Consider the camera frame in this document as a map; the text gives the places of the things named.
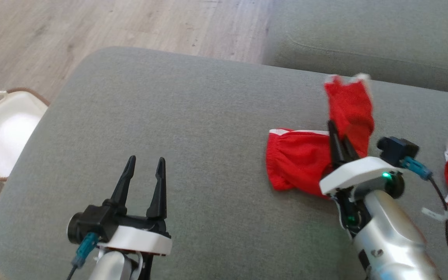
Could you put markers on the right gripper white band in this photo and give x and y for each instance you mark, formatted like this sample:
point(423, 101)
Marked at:
point(356, 173)

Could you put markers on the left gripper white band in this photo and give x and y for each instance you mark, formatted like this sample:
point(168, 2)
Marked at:
point(138, 237)

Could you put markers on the red mesh shorts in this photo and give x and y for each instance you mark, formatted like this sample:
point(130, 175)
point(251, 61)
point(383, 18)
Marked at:
point(298, 159)

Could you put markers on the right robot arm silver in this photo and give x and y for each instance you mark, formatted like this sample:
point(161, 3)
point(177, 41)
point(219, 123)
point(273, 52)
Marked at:
point(387, 237)

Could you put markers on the grey sofa seat cushion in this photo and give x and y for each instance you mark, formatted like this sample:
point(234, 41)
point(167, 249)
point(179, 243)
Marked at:
point(216, 136)

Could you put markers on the grey sofa back cushion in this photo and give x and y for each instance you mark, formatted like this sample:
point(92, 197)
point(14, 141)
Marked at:
point(371, 35)

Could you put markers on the white laundry basket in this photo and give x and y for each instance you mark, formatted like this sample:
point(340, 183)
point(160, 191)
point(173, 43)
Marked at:
point(2, 132)

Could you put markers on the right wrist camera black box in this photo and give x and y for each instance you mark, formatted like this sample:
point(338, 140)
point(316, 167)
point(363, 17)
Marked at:
point(397, 149)

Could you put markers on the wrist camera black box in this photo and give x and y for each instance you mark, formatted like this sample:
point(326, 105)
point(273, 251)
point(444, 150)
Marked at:
point(91, 221)
point(397, 149)

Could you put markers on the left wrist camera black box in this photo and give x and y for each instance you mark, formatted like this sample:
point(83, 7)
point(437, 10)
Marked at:
point(91, 221)

